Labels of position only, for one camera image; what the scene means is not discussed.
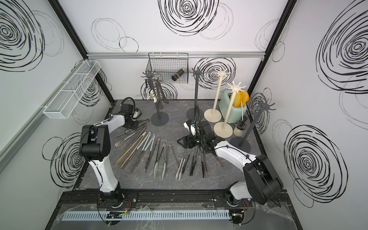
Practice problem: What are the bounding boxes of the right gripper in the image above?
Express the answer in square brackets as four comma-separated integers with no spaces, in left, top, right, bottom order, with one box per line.
[177,132,207,149]

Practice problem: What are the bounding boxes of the dark grey rack stand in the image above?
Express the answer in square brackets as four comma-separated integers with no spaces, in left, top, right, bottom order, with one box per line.
[142,71,169,127]
[186,68,204,120]
[230,102,276,153]

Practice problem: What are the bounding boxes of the black silicone tongs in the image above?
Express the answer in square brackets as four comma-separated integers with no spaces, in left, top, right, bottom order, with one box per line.
[155,78,169,110]

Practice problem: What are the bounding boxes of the white handled steel tongs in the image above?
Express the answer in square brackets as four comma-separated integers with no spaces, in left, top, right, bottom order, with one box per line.
[148,79,158,103]

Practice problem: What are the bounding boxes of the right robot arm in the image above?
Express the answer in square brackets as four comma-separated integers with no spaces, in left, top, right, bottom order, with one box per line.
[177,120,284,205]

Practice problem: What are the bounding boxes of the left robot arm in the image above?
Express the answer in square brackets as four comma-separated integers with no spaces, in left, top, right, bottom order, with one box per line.
[79,97,139,204]

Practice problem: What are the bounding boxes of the slim steel tweezers tongs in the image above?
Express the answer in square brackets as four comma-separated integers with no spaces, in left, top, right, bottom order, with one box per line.
[169,144,179,166]

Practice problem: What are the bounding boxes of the cream tipped tongs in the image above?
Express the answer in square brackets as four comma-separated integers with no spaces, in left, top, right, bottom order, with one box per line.
[175,157,186,180]

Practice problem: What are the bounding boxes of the cream rack stand front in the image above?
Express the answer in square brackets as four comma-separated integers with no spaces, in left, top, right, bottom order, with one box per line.
[213,81,245,139]

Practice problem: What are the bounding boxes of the cream rack stand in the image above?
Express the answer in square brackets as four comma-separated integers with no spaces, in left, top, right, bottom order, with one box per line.
[204,69,227,123]
[213,81,245,139]

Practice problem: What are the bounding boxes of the cream rack stand rear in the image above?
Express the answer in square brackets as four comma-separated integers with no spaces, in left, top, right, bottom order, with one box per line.
[204,69,227,123]

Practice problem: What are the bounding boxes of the small glass jar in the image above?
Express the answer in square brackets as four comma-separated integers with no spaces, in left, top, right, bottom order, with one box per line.
[233,120,246,137]

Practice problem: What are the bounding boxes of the dark cylinder in basket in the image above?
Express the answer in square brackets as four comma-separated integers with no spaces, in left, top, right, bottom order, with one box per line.
[171,68,185,81]

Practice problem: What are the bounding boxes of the black ring tongs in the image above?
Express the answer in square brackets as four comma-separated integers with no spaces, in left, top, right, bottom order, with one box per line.
[189,147,207,178]

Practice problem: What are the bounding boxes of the black wire basket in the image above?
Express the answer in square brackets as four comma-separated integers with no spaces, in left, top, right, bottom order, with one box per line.
[145,52,189,84]

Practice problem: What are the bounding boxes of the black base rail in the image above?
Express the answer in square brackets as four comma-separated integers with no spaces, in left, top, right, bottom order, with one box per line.
[57,189,288,208]

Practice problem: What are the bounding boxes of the white wire shelf basket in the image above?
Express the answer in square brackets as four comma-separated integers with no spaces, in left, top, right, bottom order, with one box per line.
[43,60,101,119]

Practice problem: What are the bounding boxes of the grey cable duct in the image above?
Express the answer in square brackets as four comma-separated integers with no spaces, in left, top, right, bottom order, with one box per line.
[61,210,231,221]

